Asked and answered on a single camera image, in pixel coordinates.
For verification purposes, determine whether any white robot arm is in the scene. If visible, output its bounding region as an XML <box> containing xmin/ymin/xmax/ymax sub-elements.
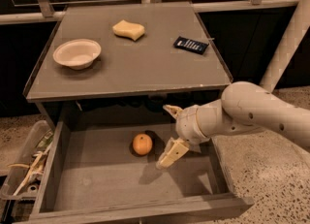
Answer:
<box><xmin>156</xmin><ymin>0</ymin><xmax>310</xmax><ymax>169</ymax></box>

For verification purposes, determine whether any open grey top drawer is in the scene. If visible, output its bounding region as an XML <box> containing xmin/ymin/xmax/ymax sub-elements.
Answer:
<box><xmin>27</xmin><ymin>113</ymin><xmax>254</xmax><ymax>224</ymax></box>

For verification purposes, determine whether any grey cabinet with counter top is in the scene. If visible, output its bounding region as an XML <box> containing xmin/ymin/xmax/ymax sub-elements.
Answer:
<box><xmin>24</xmin><ymin>2</ymin><xmax>233</xmax><ymax>117</ymax></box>

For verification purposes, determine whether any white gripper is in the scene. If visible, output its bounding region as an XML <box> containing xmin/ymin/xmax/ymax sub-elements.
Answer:
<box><xmin>156</xmin><ymin>105</ymin><xmax>209</xmax><ymax>170</ymax></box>

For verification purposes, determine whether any white paper bowl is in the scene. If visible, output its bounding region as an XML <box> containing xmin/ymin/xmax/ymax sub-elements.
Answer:
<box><xmin>53</xmin><ymin>39</ymin><xmax>102</xmax><ymax>70</ymax></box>

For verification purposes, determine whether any dark blue snack packet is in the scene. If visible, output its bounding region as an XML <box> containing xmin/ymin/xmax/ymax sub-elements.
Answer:
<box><xmin>173</xmin><ymin>36</ymin><xmax>208</xmax><ymax>55</ymax></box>

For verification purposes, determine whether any clear plastic bin with clutter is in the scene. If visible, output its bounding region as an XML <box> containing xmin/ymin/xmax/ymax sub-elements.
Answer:
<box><xmin>0</xmin><ymin>120</ymin><xmax>53</xmax><ymax>201</ymax></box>

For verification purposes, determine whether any yellow sponge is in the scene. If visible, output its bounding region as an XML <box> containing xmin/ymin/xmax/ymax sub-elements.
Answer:
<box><xmin>112</xmin><ymin>20</ymin><xmax>145</xmax><ymax>41</ymax></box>

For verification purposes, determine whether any orange fruit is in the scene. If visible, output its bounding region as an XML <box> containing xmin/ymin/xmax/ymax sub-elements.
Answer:
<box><xmin>132</xmin><ymin>134</ymin><xmax>153</xmax><ymax>155</ymax></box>

